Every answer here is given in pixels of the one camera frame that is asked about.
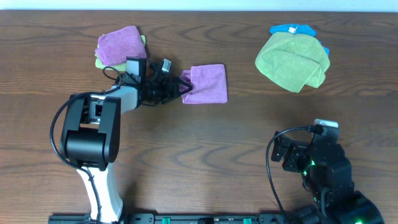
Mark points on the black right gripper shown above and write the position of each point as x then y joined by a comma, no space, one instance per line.
293,148

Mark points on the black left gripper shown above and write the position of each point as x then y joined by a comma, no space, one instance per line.
167,97

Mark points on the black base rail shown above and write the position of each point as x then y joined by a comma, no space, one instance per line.
152,218

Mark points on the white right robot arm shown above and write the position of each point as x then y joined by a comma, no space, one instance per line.
327,174

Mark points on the folded purple cloth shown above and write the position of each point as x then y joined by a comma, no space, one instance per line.
115,47

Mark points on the blue microfiber cloth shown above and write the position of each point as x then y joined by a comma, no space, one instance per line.
295,29

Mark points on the purple microfiber cloth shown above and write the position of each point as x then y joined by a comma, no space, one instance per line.
208,83

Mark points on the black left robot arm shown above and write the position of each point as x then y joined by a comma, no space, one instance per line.
90,136

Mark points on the green crumpled microfiber cloth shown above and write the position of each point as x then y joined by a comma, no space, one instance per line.
293,61

